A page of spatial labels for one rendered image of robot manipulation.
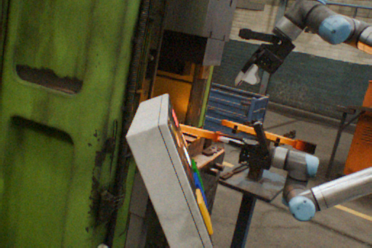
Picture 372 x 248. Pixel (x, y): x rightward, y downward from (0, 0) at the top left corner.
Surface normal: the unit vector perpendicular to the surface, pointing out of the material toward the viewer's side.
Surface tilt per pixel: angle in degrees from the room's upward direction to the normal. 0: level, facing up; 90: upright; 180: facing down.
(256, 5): 90
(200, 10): 90
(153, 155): 90
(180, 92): 90
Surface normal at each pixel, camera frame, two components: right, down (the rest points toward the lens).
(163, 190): 0.04, 0.22
